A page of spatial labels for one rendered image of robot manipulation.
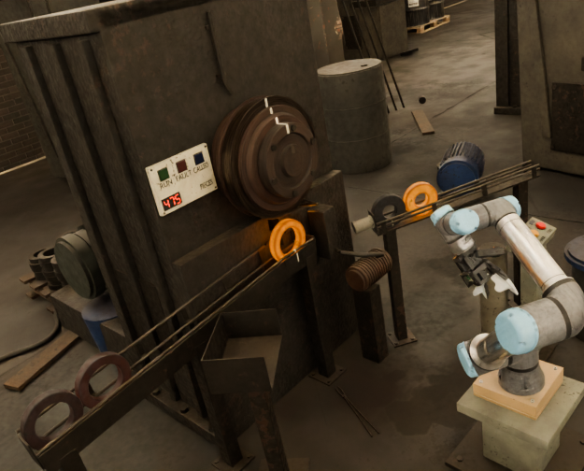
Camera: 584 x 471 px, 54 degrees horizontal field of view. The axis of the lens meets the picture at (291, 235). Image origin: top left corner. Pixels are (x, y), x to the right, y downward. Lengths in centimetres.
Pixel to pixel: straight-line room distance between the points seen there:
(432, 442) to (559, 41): 295
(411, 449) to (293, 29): 174
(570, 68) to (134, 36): 319
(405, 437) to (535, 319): 106
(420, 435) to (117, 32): 186
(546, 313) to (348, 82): 352
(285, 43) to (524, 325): 147
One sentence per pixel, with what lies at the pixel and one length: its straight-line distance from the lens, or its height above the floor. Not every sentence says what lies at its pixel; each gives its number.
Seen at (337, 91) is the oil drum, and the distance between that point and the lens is 487.
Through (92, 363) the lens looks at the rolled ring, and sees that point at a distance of 192.
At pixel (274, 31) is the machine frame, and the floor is 154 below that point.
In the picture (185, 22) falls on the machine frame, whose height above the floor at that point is 165.
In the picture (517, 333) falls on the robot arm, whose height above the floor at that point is 85.
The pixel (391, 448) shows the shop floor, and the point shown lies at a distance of 244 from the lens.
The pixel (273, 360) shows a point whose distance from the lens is 196.
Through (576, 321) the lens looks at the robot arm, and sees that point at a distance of 162.
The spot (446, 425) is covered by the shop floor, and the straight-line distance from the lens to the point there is 251.
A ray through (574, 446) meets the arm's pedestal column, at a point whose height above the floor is 2.
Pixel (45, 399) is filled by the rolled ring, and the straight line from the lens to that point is 189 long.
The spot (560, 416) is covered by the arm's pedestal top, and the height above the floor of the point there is 30.
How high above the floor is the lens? 179
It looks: 26 degrees down
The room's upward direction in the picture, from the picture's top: 11 degrees counter-clockwise
